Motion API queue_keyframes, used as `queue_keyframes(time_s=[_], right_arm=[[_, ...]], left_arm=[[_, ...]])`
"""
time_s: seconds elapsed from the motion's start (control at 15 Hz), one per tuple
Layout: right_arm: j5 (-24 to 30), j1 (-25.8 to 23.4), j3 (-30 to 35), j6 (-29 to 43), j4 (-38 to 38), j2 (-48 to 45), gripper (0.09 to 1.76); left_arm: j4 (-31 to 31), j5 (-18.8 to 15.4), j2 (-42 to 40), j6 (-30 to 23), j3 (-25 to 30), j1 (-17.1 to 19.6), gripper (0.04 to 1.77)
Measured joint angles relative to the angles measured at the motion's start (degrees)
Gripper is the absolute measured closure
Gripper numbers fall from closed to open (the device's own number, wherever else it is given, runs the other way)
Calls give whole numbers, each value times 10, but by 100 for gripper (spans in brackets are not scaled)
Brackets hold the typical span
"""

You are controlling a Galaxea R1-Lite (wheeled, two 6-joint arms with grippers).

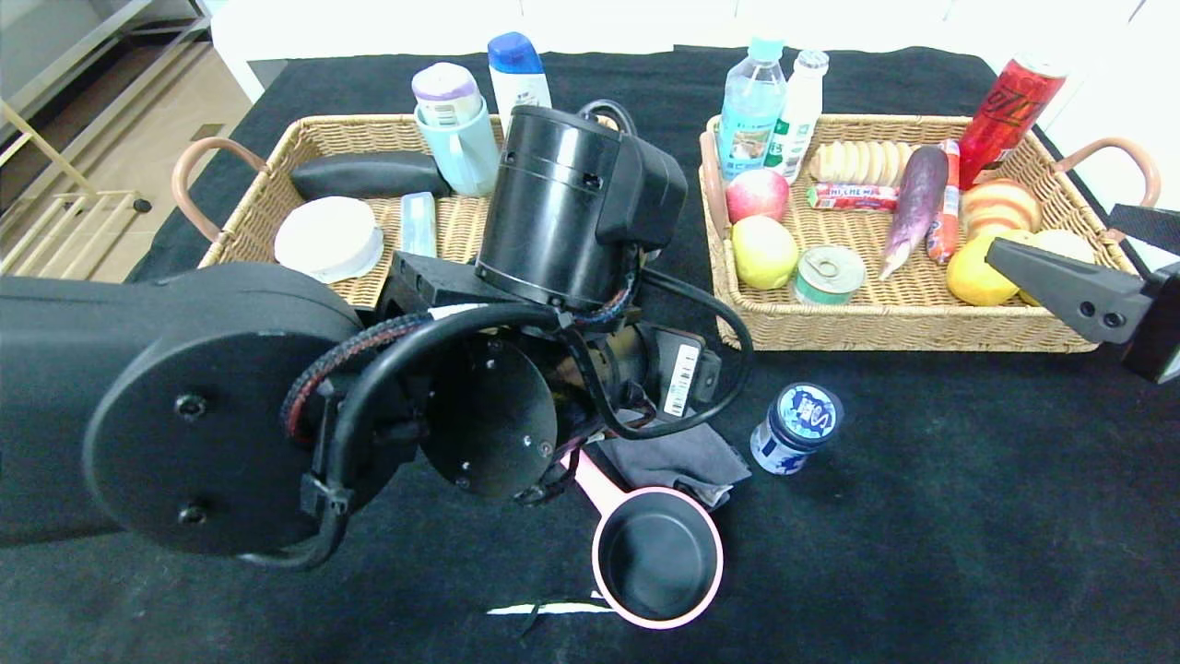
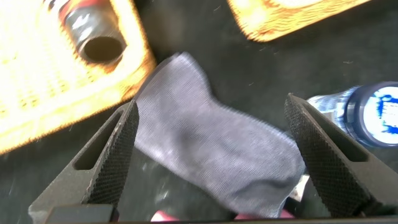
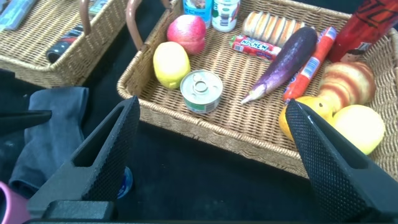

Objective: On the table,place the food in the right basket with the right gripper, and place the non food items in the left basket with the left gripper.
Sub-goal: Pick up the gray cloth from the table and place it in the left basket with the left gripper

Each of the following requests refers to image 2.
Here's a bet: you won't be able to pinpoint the pink saucepan dark inside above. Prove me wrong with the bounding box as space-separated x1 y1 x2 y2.
150 208 295 222

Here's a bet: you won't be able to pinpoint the woven wicker basket brown handles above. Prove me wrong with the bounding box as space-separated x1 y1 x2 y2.
226 0 373 43
0 0 157 156

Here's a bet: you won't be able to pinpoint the blue gum bottle white lid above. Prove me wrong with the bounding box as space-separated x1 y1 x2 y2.
306 81 398 149

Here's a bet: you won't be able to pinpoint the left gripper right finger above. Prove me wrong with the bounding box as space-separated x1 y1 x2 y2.
284 92 398 218

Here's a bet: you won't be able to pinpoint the black cosmetic tube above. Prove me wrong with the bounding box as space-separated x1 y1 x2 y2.
58 0 127 65

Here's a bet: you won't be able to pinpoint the grey towel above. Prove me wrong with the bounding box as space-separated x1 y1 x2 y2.
133 51 307 218

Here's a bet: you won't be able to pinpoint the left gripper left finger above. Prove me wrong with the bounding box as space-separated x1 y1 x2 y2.
28 99 140 223

